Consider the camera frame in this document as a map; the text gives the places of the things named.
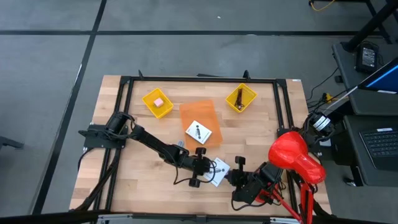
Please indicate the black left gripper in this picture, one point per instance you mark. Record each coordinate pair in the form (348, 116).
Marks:
(197, 166)

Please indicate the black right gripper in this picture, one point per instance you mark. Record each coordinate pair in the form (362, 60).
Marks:
(245, 185)

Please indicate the white cardboard box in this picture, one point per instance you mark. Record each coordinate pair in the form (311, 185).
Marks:
(199, 132)
(222, 174)

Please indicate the orange translucent plastic bin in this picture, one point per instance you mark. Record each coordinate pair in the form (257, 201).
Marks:
(199, 112)

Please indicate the pink charger cube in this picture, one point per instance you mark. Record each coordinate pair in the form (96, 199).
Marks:
(158, 102)

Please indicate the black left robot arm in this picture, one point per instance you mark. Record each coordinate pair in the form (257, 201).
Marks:
(149, 141)

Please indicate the red desk lamp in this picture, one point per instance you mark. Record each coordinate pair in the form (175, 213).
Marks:
(292, 152)

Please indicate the yellow slotted plastic basket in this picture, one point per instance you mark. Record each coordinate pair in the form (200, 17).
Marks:
(248, 95)
(149, 99)

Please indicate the black laptop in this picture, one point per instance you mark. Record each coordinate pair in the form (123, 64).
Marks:
(382, 146)

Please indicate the black side desk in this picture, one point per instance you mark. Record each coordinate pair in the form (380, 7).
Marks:
(345, 62)

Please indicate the black crossbar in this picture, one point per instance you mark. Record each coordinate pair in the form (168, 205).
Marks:
(46, 217)

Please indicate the black power adapter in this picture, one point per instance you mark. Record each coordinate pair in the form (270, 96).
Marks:
(367, 57)

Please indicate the blue lit screen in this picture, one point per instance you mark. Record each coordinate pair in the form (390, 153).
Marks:
(385, 77)

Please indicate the black chair base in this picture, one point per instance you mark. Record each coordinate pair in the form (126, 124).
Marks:
(9, 142)

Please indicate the black stand leg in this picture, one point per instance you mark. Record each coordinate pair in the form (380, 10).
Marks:
(373, 21)

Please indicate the black aluminium table frame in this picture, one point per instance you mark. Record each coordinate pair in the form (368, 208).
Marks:
(202, 79)

